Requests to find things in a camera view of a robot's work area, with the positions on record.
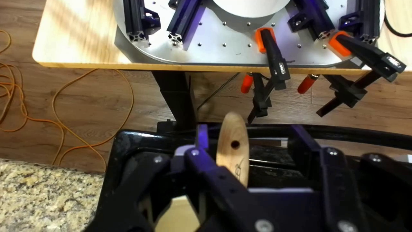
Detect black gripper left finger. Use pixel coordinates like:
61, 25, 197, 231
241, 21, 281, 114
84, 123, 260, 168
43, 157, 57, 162
83, 123, 276, 232

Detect orange black clamp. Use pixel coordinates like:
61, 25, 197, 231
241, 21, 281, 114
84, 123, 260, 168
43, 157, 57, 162
317, 32, 407, 118
240, 26, 292, 126

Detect orange extension cord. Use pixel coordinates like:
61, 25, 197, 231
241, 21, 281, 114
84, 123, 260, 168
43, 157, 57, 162
0, 30, 137, 167

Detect wooden cooking spoon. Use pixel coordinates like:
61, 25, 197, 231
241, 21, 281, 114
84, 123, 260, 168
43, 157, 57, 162
155, 113, 250, 232

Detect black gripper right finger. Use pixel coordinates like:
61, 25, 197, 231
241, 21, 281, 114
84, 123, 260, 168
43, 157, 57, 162
291, 126, 412, 232

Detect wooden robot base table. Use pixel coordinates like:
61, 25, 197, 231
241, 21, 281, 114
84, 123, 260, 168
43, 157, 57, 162
31, 0, 412, 74

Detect orange black clamp right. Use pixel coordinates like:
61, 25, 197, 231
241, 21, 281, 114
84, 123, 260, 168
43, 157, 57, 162
317, 32, 407, 118

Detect orange black clamp left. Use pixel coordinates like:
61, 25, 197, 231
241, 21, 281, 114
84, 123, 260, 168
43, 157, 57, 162
240, 26, 292, 126

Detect grey metal base plate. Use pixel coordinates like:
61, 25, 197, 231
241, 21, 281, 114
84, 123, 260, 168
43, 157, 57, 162
112, 0, 384, 68

